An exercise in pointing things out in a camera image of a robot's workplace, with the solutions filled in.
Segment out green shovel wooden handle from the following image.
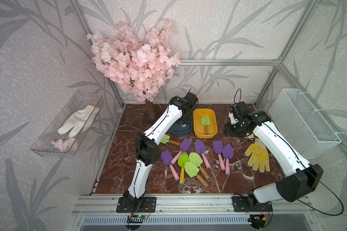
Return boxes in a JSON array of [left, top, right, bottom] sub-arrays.
[[184, 161, 209, 188], [161, 134, 181, 146], [189, 152, 210, 180], [200, 115, 211, 134]]

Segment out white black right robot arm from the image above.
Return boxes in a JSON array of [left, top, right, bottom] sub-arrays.
[[225, 102, 323, 210]]

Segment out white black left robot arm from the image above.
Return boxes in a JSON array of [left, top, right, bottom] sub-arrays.
[[117, 92, 198, 213]]

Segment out dark teal storage box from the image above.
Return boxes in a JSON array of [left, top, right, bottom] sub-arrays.
[[170, 121, 193, 136]]

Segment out yellow storage box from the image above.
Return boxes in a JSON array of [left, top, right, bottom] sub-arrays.
[[193, 108, 218, 139]]

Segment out pink blossoms in box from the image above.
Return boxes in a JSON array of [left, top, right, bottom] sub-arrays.
[[51, 137, 78, 153]]

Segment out black rubber glove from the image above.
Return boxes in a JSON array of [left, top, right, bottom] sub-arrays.
[[245, 133, 254, 141]]

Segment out purple square shovel right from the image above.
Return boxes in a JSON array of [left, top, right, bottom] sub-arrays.
[[213, 141, 225, 171]]

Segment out yellow dotted work glove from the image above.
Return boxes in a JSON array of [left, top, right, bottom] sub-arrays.
[[245, 138, 270, 173]]

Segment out purple square shovel centre left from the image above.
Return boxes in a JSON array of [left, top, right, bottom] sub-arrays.
[[161, 150, 180, 181]]

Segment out pink artificial blossom tree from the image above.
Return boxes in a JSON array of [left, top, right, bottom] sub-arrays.
[[86, 18, 181, 120]]

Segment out right circuit board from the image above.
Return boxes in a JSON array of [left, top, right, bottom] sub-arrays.
[[248, 215, 270, 223]]

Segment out circuit board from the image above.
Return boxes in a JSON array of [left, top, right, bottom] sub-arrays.
[[248, 215, 270, 223], [127, 214, 150, 223]]

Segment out white cotton glove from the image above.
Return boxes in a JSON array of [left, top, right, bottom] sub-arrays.
[[57, 105, 100, 137]]

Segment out left circuit board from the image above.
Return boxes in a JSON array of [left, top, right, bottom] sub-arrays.
[[127, 214, 150, 223]]

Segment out purple square shovel pink handle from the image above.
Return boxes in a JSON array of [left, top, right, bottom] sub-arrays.
[[171, 138, 193, 165]]

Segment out purple pointed shovel pink handle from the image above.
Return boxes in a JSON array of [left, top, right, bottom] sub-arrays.
[[194, 139, 211, 168]]

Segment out green shovel yellow handle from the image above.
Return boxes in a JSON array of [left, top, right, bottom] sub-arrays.
[[178, 151, 189, 186]]

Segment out white wire mesh basket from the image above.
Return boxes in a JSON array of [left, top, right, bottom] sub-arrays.
[[269, 89, 341, 159]]

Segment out green shovel wooden handle front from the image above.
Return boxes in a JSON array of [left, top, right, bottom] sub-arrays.
[[184, 161, 209, 188]]

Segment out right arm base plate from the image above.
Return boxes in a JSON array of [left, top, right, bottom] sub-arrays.
[[231, 194, 273, 213]]

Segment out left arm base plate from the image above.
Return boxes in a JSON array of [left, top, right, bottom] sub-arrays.
[[116, 197, 157, 213]]

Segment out aluminium front rail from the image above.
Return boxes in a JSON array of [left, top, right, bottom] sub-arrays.
[[72, 193, 315, 216]]

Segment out clear acrylic wall box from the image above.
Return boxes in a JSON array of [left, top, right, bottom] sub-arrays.
[[30, 90, 105, 158]]

